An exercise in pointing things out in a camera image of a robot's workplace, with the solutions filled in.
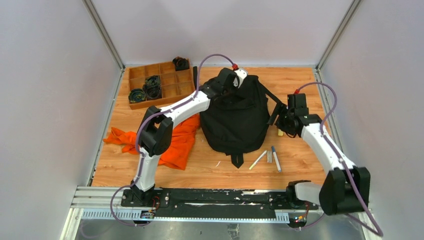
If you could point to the white marker pen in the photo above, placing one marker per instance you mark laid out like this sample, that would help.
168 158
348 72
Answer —
276 160

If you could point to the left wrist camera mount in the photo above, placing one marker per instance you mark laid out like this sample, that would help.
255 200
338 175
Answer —
241 74

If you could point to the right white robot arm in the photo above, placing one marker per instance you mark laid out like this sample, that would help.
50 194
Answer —
346 188

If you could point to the dark coiled roll front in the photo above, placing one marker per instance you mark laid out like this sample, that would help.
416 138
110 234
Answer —
137 95

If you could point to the wooden compartment tray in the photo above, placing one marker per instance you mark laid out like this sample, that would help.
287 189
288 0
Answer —
175 85

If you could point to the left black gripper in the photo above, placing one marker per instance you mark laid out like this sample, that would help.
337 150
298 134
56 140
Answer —
235 87

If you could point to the orange cloth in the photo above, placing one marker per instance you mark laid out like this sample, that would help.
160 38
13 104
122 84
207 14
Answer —
176 144

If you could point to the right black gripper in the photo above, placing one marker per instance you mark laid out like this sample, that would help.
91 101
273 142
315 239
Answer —
281 110

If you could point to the black backpack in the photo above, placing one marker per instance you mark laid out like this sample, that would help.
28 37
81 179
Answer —
237 122

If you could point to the dark coiled roll back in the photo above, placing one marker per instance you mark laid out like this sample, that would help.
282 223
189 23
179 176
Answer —
180 63

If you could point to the yellow-green pencil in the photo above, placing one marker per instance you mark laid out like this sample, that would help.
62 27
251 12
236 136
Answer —
257 160

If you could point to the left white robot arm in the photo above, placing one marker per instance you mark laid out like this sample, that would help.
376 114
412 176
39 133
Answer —
154 135

